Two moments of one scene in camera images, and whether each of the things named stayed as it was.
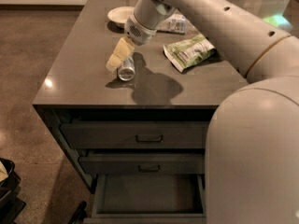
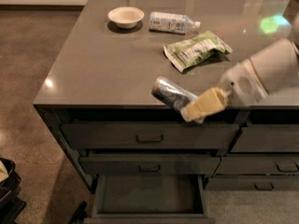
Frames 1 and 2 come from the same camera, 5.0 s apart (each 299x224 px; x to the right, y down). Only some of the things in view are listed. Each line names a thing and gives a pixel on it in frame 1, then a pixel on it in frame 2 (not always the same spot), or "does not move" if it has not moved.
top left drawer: [150, 134] does not move
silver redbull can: [126, 70] → [171, 93]
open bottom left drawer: [149, 199] does not move
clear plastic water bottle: [176, 23] does not move
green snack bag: [189, 52] does not move
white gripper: [139, 32] → [240, 79]
